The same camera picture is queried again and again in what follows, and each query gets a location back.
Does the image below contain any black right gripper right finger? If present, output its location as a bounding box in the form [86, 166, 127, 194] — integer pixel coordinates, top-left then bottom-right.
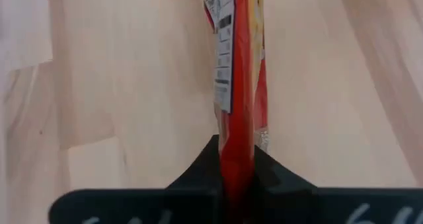
[253, 145, 423, 224]

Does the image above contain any red Orville popcorn bag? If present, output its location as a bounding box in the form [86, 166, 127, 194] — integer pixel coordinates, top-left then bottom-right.
[202, 0, 270, 224]

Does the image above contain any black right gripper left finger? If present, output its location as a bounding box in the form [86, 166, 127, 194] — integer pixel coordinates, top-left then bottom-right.
[48, 134, 226, 224]

